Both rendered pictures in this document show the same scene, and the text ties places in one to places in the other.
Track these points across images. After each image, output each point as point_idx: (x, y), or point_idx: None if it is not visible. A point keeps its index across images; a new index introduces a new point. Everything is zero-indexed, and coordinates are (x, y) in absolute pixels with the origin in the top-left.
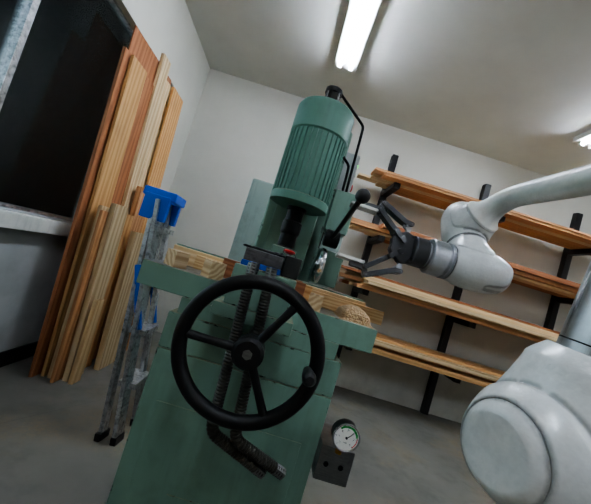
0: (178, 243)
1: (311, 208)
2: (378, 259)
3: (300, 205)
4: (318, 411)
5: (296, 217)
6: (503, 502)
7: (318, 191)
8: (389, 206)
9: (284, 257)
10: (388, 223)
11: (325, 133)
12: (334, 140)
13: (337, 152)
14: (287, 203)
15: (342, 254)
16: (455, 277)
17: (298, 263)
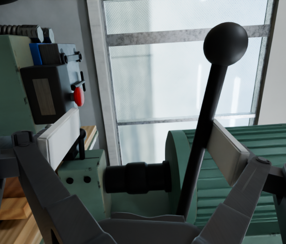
0: (97, 130)
1: (173, 160)
2: (47, 172)
3: (169, 151)
4: None
5: (153, 168)
6: None
7: (204, 154)
8: None
9: (61, 55)
10: (232, 189)
11: None
12: None
13: None
14: (167, 154)
15: (71, 111)
16: None
17: (50, 65)
